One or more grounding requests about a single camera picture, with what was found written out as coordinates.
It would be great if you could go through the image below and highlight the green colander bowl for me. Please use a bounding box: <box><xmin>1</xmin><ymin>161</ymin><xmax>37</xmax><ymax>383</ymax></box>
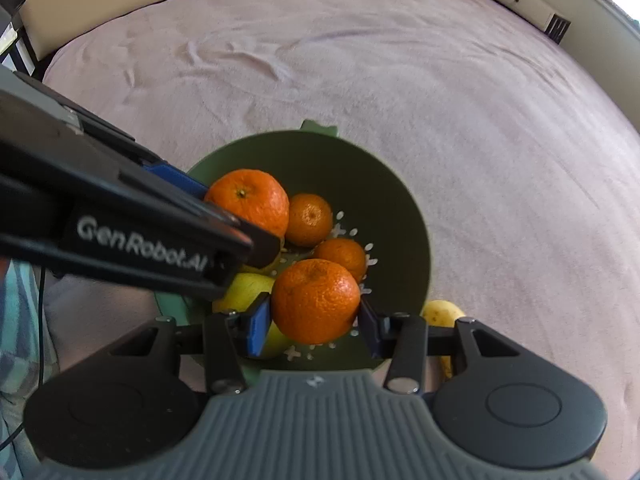
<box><xmin>154</xmin><ymin>119</ymin><xmax>432</xmax><ymax>372</ymax></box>

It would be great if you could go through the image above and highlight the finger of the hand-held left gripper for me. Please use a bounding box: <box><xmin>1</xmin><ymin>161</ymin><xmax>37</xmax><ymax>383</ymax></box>
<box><xmin>60</xmin><ymin>104</ymin><xmax>209</xmax><ymax>202</ymax></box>
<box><xmin>120</xmin><ymin>172</ymin><xmax>281</xmax><ymax>270</ymax></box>

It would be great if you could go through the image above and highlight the white black nightstand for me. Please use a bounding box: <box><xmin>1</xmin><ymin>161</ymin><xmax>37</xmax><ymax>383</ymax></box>
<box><xmin>482</xmin><ymin>0</ymin><xmax>572</xmax><ymax>42</ymax></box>

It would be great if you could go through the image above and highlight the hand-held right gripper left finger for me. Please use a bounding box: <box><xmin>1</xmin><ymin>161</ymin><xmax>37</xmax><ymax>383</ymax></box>
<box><xmin>107</xmin><ymin>292</ymin><xmax>274</xmax><ymax>395</ymax></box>

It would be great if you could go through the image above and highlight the orange tangerine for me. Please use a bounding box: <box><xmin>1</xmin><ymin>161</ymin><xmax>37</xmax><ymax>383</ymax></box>
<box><xmin>270</xmin><ymin>259</ymin><xmax>362</xmax><ymax>345</ymax></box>
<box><xmin>204</xmin><ymin>168</ymin><xmax>291</xmax><ymax>239</ymax></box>
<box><xmin>285</xmin><ymin>193</ymin><xmax>334</xmax><ymax>248</ymax></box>
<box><xmin>313</xmin><ymin>238</ymin><xmax>368</xmax><ymax>284</ymax></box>

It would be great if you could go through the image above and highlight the person's teal patterned clothing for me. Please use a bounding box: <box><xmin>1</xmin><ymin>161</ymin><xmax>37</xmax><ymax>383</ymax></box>
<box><xmin>0</xmin><ymin>257</ymin><xmax>53</xmax><ymax>480</ymax></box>

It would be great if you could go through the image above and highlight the yellow banana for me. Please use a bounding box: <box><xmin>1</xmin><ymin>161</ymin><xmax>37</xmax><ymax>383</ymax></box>
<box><xmin>421</xmin><ymin>300</ymin><xmax>467</xmax><ymax>380</ymax></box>

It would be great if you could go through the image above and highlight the pink bed blanket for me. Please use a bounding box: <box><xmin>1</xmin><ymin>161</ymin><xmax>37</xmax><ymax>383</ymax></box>
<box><xmin>30</xmin><ymin>0</ymin><xmax>640</xmax><ymax>441</ymax></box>

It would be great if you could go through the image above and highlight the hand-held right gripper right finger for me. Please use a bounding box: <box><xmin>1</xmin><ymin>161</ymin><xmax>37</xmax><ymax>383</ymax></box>
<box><xmin>357</xmin><ymin>297</ymin><xmax>523</xmax><ymax>395</ymax></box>

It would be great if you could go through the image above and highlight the dark bedside shelf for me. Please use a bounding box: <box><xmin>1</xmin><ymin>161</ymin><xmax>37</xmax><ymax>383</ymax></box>
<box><xmin>0</xmin><ymin>0</ymin><xmax>59</xmax><ymax>77</ymax></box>

